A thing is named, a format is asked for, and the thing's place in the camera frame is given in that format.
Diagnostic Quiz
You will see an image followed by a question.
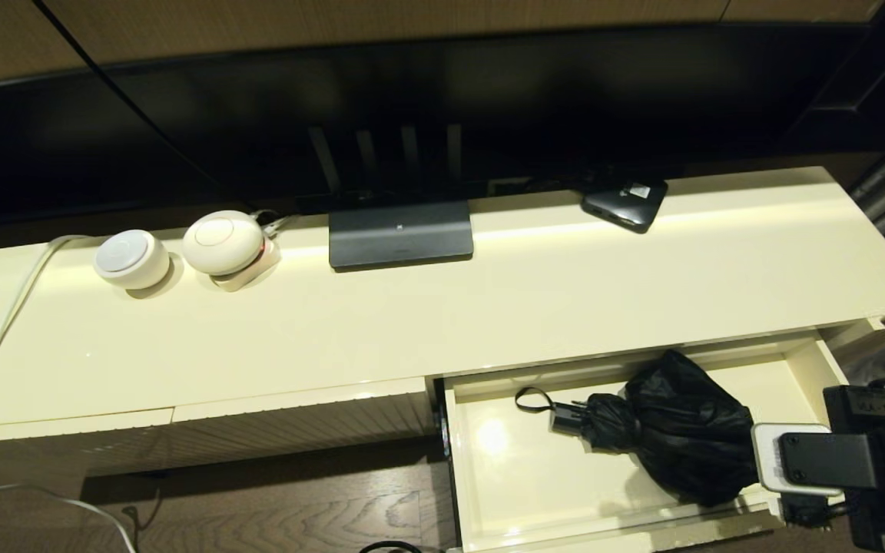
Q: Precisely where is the cream drawer with black handle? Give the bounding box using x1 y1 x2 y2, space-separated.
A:
435 330 873 553

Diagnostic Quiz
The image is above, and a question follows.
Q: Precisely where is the thin black hanging cable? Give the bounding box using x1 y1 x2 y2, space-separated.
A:
31 0 240 202

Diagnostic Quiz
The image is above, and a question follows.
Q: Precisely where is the grey fabric bundle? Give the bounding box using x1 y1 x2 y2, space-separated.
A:
834 334 885 385

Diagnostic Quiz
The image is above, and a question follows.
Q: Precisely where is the small black set-top box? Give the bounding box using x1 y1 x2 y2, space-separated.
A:
581 178 669 234

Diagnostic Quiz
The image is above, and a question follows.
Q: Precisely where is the white floor cable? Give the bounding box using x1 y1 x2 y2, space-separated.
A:
0 482 140 553

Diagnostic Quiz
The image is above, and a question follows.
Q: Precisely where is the black flat television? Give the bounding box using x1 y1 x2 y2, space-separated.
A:
0 27 873 231

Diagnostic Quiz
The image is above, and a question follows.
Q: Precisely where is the small white round speaker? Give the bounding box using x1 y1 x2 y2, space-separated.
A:
92 230 171 291

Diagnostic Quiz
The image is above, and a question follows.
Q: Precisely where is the white power cable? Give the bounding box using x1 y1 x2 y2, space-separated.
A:
0 235 98 427

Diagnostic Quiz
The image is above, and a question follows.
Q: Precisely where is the large white round device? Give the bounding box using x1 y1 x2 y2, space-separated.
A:
181 210 267 277

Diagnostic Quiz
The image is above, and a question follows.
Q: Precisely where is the dark grey antenna router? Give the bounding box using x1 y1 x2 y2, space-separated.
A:
308 125 475 271

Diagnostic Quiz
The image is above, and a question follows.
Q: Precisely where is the beige device base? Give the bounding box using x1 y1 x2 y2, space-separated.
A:
210 240 283 293

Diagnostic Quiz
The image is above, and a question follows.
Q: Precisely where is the black umbrella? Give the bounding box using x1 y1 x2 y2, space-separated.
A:
514 349 758 508

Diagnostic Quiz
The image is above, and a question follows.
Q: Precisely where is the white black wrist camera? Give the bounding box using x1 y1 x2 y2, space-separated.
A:
751 422 881 496

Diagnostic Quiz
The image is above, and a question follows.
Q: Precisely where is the grey thin cable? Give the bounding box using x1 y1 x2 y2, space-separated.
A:
254 210 301 239

